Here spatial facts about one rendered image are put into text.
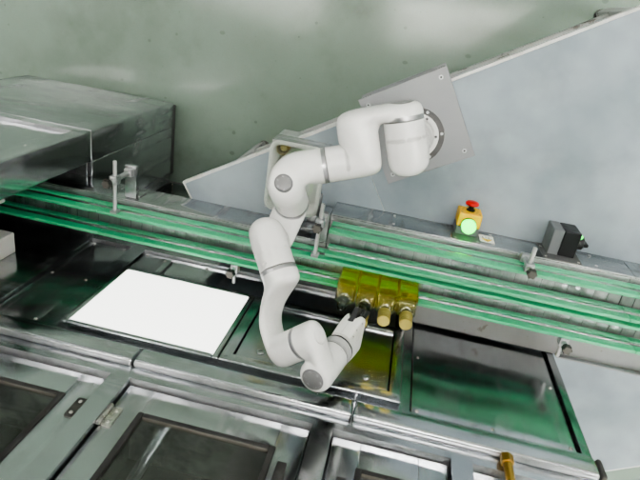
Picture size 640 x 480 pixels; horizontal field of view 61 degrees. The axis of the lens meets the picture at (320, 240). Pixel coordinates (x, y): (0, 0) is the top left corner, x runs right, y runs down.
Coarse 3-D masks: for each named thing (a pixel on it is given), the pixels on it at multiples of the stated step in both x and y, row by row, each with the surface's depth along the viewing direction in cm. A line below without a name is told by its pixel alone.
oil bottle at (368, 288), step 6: (366, 276) 158; (372, 276) 158; (378, 276) 159; (360, 282) 154; (366, 282) 154; (372, 282) 155; (378, 282) 156; (360, 288) 151; (366, 288) 151; (372, 288) 152; (360, 294) 149; (366, 294) 149; (372, 294) 149; (360, 300) 149; (372, 300) 149; (372, 306) 150
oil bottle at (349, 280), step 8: (344, 272) 157; (352, 272) 158; (360, 272) 159; (344, 280) 153; (352, 280) 153; (336, 288) 151; (344, 288) 149; (352, 288) 150; (336, 296) 150; (352, 296) 149
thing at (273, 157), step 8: (272, 144) 163; (280, 144) 162; (288, 144) 162; (296, 144) 161; (272, 152) 164; (288, 152) 170; (272, 160) 165; (312, 184) 173; (320, 184) 165; (312, 192) 174; (320, 192) 166; (264, 200) 170; (312, 200) 175; (272, 208) 171; (312, 208) 173
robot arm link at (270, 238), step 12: (276, 216) 134; (300, 216) 134; (252, 228) 123; (264, 228) 122; (276, 228) 122; (288, 228) 133; (252, 240) 122; (264, 240) 121; (276, 240) 121; (288, 240) 125; (264, 252) 120; (276, 252) 120; (288, 252) 122; (264, 264) 120; (276, 264) 119
